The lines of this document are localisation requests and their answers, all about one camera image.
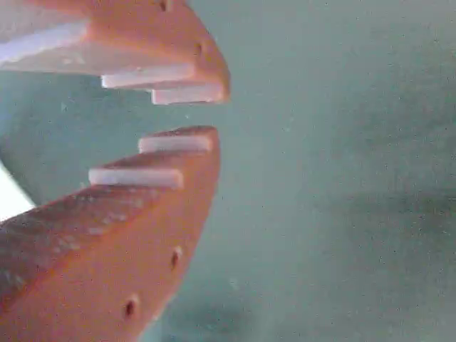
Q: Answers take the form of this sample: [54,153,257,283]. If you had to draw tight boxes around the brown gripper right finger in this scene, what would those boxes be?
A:
[0,0,232,106]

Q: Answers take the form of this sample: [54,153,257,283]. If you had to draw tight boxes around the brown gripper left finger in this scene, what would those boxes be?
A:
[0,125,222,342]

